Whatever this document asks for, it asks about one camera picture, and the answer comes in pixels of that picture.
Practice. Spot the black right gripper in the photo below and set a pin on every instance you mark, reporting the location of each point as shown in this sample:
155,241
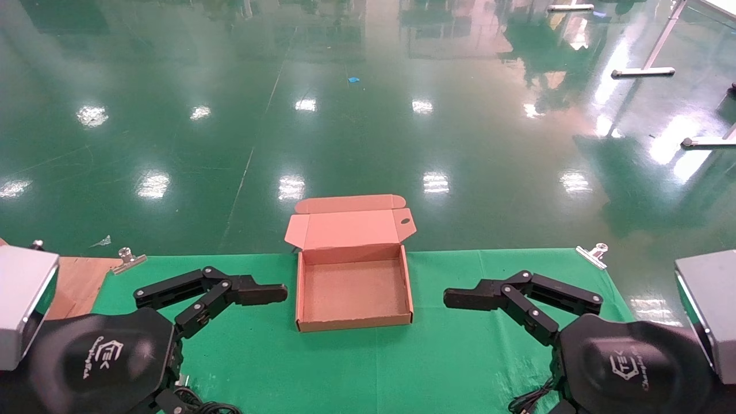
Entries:
632,368

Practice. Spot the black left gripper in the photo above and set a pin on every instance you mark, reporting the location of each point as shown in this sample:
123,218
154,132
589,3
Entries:
98,359

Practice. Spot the open brown cardboard box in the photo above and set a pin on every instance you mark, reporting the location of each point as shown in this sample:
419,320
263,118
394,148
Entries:
353,293

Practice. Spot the silver metal binder clip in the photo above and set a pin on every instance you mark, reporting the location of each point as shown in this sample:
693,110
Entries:
592,256
127,261

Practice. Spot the small metal clip knob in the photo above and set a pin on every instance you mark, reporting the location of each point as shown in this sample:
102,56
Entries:
38,245

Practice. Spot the green table cloth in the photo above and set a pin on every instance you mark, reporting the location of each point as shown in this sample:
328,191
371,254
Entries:
345,368

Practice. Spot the white table foot with caster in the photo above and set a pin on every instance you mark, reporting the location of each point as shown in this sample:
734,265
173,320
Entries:
710,141

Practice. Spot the white table foot bar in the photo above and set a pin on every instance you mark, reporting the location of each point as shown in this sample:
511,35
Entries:
569,7

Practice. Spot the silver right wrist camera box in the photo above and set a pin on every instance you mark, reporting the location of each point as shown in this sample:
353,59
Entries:
710,310

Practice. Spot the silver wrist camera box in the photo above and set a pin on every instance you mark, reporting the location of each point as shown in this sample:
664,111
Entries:
23,299
710,310

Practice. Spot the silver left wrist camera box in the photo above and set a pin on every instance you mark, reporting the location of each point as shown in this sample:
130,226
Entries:
23,299

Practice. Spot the white table leg frame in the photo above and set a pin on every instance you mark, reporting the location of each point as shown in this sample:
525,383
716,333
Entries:
655,54

